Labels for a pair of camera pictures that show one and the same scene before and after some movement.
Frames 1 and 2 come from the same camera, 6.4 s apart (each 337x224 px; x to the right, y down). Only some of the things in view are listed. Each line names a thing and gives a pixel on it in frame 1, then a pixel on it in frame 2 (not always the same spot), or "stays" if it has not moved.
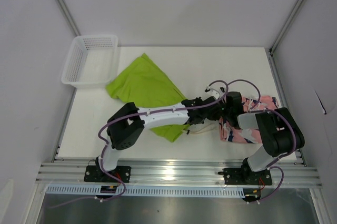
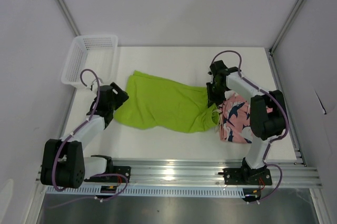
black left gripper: [197, 100] to [120, 97]
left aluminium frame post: [60, 1] stays
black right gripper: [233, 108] to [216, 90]
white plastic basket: [92, 62] stays
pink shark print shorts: [261, 103] stays
